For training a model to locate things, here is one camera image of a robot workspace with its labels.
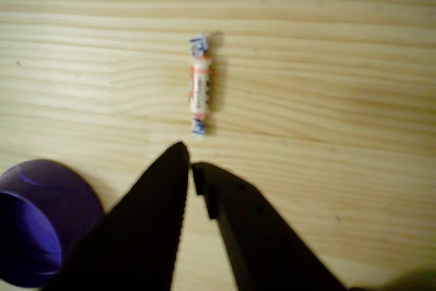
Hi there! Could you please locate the purple plastic bowl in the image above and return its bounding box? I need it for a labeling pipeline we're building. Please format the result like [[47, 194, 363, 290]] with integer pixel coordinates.
[[0, 158, 106, 288]]

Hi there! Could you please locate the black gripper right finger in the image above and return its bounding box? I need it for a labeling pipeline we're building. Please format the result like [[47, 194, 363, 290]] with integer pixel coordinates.
[[191, 162, 349, 291]]

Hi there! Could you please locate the white candy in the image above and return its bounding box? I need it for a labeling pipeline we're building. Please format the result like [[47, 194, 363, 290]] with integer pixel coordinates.
[[188, 31, 215, 139]]

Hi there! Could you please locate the black ribbed gripper left finger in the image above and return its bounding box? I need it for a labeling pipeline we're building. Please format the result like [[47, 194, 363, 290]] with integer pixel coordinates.
[[42, 140, 191, 291]]

